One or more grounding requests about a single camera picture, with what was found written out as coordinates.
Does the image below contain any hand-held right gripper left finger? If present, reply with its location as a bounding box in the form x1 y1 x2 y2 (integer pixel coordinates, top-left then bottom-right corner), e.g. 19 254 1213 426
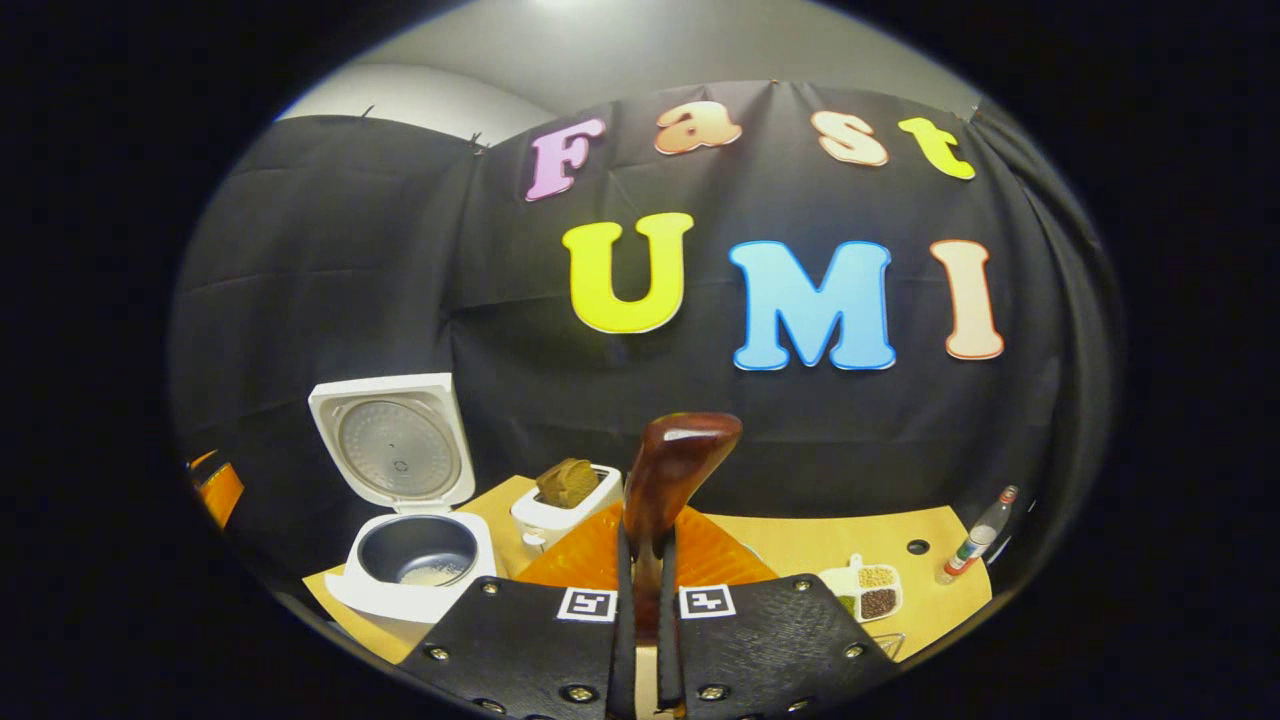
400 503 638 720

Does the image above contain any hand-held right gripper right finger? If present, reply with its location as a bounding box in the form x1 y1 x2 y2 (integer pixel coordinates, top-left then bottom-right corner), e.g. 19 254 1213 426
659 505 901 720

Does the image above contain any white rice cooker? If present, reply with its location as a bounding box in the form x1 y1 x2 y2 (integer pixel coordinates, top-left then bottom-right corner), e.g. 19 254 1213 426
308 373 498 626

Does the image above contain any brown wooden spoon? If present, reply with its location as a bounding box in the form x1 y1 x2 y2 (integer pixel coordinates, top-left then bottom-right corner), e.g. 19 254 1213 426
622 412 744 641

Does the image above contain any white divided bean dish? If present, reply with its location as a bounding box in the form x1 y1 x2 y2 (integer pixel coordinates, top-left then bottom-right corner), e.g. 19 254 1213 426
818 555 904 623

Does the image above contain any white toaster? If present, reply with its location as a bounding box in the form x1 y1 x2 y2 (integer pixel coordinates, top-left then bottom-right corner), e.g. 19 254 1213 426
510 464 624 551

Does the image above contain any brown bread slice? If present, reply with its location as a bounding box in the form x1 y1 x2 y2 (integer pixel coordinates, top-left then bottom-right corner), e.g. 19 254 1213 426
535 458 601 509

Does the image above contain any clear bottle with red label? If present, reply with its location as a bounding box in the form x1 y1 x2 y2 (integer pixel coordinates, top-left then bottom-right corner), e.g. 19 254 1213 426
935 485 1019 586

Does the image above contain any black backdrop cloth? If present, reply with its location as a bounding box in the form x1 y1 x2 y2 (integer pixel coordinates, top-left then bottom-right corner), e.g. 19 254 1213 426
168 80 1121 601

